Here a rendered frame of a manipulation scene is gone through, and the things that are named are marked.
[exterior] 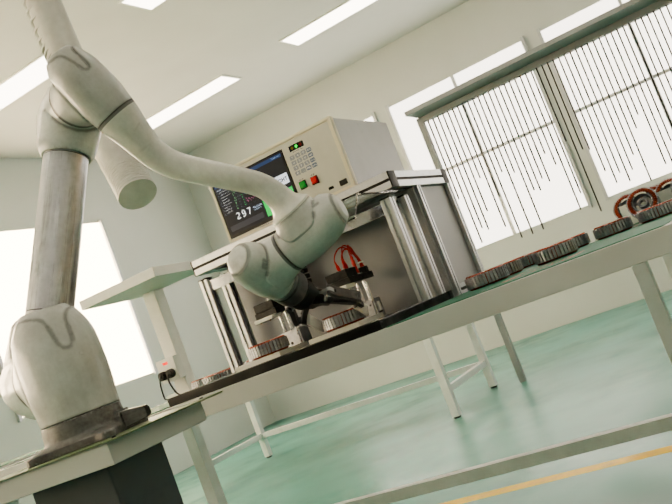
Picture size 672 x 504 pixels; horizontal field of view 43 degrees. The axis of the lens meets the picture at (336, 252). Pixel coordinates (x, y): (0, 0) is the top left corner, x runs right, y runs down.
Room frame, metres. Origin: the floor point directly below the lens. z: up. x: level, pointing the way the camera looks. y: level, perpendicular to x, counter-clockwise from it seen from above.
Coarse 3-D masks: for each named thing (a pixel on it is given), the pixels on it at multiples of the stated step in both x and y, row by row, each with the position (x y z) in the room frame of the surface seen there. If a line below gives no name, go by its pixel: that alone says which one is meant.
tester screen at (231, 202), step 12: (276, 156) 2.34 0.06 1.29; (252, 168) 2.38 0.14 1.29; (264, 168) 2.37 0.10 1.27; (276, 168) 2.35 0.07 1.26; (216, 192) 2.45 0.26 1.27; (228, 192) 2.43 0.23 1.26; (240, 192) 2.41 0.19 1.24; (228, 204) 2.43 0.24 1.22; (240, 204) 2.42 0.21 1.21; (252, 204) 2.40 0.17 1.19; (228, 216) 2.44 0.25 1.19; (252, 216) 2.41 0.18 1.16; (240, 228) 2.43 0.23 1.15
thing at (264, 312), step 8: (264, 304) 2.34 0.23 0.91; (272, 304) 2.33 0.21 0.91; (280, 304) 2.36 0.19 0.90; (256, 312) 2.35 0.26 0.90; (264, 312) 2.34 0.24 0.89; (272, 312) 2.33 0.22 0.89; (280, 312) 2.35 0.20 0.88; (264, 320) 2.32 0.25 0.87; (280, 320) 2.44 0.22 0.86; (288, 320) 2.42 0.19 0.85
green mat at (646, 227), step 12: (636, 228) 2.17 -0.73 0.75; (648, 228) 1.74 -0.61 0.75; (600, 240) 2.39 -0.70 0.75; (612, 240) 1.89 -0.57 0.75; (576, 252) 2.05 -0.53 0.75; (588, 252) 1.67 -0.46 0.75; (552, 264) 1.80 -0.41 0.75; (516, 276) 1.95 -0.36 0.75; (480, 288) 2.13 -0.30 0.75; (492, 288) 1.76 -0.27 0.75; (456, 300) 1.86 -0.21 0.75; (420, 312) 2.02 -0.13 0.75
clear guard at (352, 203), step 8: (368, 192) 2.07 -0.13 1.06; (376, 192) 2.11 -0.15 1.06; (384, 192) 2.15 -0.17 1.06; (392, 192) 2.20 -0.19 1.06; (344, 200) 2.02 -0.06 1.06; (352, 200) 2.00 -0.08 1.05; (360, 200) 2.12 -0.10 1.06; (368, 200) 2.18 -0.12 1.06; (376, 200) 2.24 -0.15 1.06; (352, 208) 1.98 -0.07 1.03; (360, 208) 2.28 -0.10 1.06; (352, 216) 1.96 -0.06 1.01
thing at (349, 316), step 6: (342, 312) 2.14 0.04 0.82; (348, 312) 2.14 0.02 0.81; (354, 312) 2.15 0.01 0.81; (324, 318) 2.17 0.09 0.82; (330, 318) 2.14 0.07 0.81; (336, 318) 2.14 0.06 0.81; (342, 318) 2.13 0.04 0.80; (348, 318) 2.14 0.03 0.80; (354, 318) 2.14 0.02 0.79; (360, 318) 2.16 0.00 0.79; (324, 324) 2.16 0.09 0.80; (330, 324) 2.15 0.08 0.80; (336, 324) 2.14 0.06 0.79; (342, 324) 2.13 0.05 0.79; (348, 324) 2.14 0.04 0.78; (324, 330) 2.18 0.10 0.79; (330, 330) 2.16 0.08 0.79
